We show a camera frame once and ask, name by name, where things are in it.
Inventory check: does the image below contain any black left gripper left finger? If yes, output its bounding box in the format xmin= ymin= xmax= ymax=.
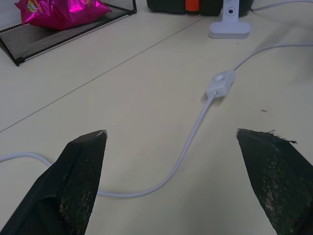
xmin=0 ymin=129 xmax=108 ymax=235

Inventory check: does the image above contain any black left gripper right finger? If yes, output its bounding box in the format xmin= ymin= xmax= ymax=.
xmin=236 ymin=128 xmax=313 ymax=235

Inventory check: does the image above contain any white lamp base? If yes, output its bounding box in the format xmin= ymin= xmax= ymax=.
xmin=208 ymin=0 xmax=251 ymax=40

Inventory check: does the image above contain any magenta foil snack bag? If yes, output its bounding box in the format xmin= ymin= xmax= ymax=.
xmin=14 ymin=0 xmax=112 ymax=31

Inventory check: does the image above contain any black box with orange part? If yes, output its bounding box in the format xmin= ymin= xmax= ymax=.
xmin=146 ymin=0 xmax=253 ymax=17

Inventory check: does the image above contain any white cable with switch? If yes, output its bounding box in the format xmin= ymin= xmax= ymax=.
xmin=0 ymin=0 xmax=313 ymax=198

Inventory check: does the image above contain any white inline cord switch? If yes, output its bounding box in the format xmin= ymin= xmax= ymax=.
xmin=205 ymin=70 xmax=236 ymax=99

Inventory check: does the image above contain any black wire mesh tray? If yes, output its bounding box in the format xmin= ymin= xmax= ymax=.
xmin=0 ymin=0 xmax=137 ymax=67

